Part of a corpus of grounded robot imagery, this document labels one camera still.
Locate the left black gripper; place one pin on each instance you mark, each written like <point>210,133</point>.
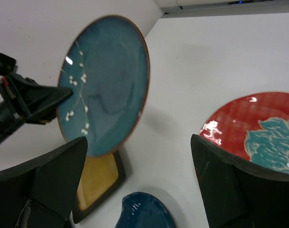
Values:
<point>29,102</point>

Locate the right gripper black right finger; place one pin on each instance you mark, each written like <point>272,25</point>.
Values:
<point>237,193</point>

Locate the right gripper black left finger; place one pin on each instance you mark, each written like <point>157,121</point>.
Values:
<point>40,193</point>

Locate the black square plate yellow centre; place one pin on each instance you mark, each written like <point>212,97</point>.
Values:
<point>101,177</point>

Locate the round dark teal plate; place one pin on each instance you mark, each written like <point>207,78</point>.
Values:
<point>107,67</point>

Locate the dark blue shell-shaped plate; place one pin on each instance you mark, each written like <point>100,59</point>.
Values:
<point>143,210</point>

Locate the red and teal floral plate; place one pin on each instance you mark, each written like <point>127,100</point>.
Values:
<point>254,127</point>

